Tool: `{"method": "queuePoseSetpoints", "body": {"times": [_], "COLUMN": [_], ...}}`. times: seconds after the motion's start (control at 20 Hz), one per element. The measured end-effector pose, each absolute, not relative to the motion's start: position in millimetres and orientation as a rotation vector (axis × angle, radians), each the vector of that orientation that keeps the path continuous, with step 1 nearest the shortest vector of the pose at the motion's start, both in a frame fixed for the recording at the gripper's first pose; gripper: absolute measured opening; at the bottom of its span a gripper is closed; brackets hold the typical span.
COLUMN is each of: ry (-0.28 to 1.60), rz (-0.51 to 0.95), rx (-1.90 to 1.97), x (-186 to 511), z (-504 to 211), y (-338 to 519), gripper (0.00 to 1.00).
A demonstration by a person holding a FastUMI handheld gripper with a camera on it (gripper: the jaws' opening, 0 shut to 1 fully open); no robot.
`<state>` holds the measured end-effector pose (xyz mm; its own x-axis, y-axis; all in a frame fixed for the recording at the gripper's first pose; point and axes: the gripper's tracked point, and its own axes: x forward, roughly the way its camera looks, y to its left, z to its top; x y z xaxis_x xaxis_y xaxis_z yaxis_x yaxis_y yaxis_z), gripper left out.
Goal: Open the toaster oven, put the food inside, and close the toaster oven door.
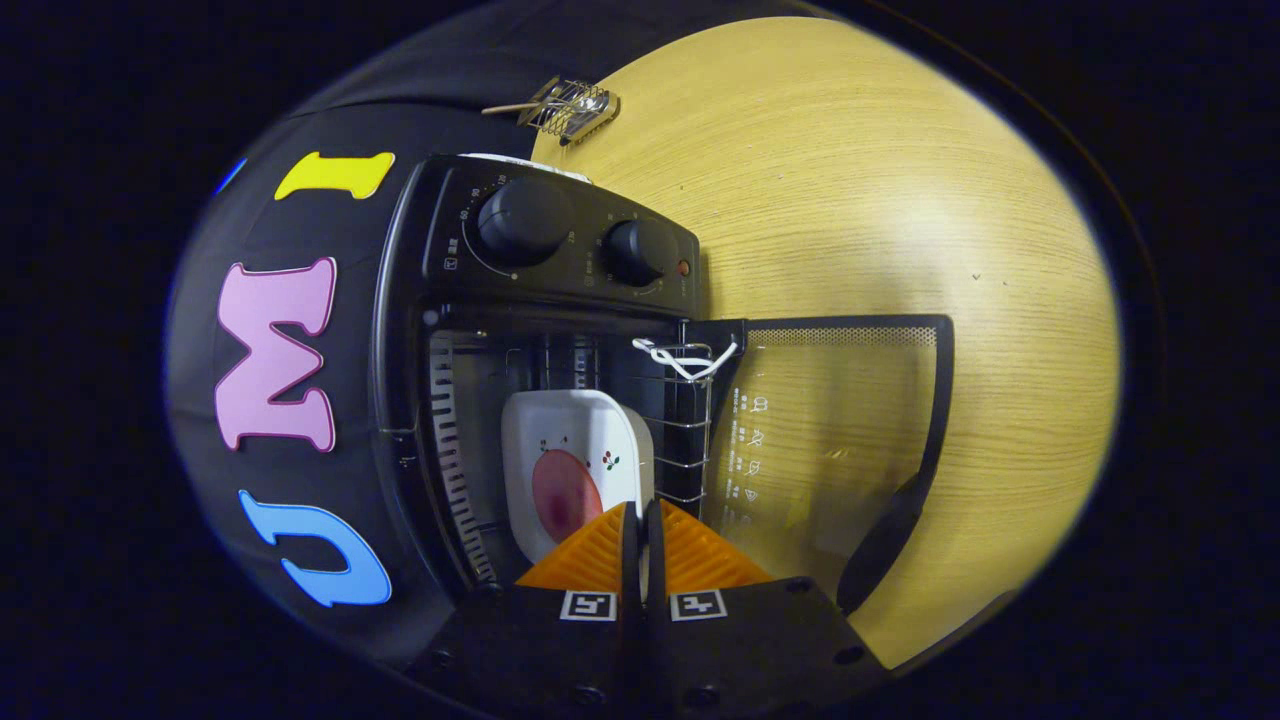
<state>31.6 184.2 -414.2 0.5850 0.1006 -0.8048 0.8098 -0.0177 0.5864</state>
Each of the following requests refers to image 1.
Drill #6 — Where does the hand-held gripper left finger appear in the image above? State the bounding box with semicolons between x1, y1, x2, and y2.
405;498;642;717

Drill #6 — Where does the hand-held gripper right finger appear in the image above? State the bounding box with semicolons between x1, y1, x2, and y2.
645;498;892;717

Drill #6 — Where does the white square plate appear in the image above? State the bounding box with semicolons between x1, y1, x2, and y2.
500;389;656;564

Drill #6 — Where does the black toaster oven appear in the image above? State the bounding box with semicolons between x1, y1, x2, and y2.
372;153;956;616

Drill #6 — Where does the white string tie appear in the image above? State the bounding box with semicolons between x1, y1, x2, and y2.
632;337;740;384

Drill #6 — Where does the wire mesh holder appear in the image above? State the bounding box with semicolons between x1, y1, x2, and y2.
517;77;622;147

